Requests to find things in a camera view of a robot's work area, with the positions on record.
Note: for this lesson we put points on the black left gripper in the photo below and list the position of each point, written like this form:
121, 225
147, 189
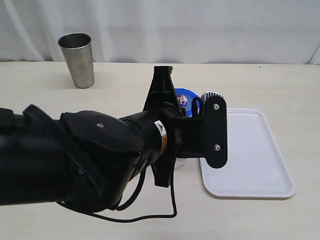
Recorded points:
204, 135

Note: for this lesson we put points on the stainless steel cup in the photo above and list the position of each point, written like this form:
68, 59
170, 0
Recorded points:
76, 49

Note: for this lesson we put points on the white plastic tray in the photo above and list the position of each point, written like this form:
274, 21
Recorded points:
255, 168

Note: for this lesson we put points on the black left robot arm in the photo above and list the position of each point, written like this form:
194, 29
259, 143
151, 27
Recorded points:
89, 161

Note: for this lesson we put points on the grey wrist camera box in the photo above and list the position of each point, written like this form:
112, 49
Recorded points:
208, 94

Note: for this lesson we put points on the blue plastic lid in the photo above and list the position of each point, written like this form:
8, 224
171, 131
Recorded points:
185, 98

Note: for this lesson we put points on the white curtain backdrop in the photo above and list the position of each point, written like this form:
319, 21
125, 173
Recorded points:
165, 31

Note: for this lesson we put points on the clear plastic jar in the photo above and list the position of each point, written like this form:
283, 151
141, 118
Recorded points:
179, 162

